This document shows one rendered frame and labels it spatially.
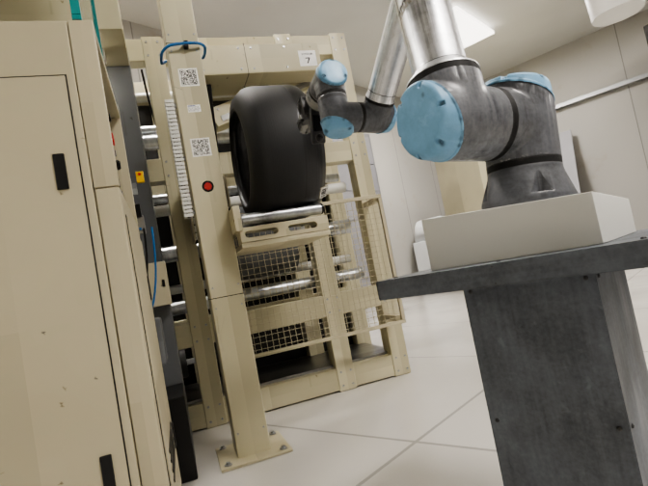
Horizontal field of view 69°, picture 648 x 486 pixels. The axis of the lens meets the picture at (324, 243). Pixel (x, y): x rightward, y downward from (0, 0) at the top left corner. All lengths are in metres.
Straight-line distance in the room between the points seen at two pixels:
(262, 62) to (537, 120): 1.65
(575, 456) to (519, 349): 0.21
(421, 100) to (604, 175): 8.18
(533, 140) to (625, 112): 8.07
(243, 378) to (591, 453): 1.27
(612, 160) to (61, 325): 8.60
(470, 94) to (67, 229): 0.83
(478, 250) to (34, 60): 0.98
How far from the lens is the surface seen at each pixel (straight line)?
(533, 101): 1.07
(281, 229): 1.85
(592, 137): 9.14
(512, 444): 1.09
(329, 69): 1.46
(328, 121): 1.40
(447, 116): 0.90
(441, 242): 0.99
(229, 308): 1.90
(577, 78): 9.35
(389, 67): 1.43
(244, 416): 1.96
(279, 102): 1.91
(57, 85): 1.18
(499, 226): 0.93
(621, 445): 1.02
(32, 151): 1.14
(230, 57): 2.44
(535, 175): 1.03
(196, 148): 1.98
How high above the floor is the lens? 0.64
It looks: 4 degrees up
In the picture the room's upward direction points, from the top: 11 degrees counter-clockwise
